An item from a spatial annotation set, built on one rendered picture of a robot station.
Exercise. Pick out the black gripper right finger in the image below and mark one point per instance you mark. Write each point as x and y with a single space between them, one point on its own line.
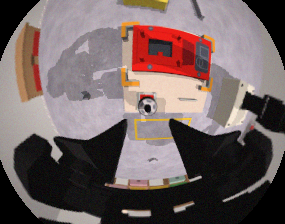
196 148

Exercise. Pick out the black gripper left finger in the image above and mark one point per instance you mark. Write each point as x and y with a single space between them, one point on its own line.
102 152

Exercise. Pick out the yellow block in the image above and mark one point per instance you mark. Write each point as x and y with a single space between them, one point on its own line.
156 4

